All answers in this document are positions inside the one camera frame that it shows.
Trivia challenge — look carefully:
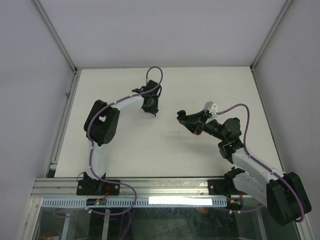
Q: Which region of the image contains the black base bracket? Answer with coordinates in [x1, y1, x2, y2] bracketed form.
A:
[76, 177, 120, 196]
[207, 179, 227, 196]

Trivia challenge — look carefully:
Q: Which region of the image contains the purple cable under rail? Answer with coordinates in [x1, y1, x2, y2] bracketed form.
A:
[84, 182, 138, 240]

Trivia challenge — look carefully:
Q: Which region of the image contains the grey slotted cable duct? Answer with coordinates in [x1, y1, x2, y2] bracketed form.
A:
[42, 196, 227, 209]

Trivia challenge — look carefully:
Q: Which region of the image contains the aluminium mounting rail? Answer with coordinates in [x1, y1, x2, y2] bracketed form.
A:
[30, 176, 271, 199]

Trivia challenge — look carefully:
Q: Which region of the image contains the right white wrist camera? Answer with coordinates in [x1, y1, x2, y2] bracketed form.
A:
[203, 101, 218, 118]

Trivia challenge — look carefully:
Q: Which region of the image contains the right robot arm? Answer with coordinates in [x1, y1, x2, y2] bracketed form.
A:
[176, 102, 312, 226]

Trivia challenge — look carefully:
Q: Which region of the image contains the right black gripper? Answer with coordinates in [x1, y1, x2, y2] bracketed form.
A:
[179, 109, 228, 142]

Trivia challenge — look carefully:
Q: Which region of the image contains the right black base bracket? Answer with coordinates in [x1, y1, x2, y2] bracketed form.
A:
[207, 179, 227, 196]

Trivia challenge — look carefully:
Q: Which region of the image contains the left black base bracket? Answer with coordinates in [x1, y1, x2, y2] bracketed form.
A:
[76, 177, 120, 196]

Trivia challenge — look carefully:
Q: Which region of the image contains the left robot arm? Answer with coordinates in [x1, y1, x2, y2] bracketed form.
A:
[84, 80, 162, 195]

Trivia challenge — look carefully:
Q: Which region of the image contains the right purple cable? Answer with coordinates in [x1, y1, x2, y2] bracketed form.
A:
[216, 102, 306, 223]

